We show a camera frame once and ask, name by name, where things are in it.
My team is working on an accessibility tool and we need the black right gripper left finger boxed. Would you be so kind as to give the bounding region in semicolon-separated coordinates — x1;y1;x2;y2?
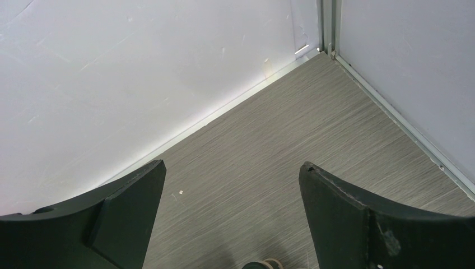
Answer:
1;160;166;268

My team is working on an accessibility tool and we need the small black cap bottle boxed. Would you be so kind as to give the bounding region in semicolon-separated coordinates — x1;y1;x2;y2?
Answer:
242;258;284;269

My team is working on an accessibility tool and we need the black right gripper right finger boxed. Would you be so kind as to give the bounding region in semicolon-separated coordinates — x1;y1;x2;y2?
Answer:
299;162;474;268

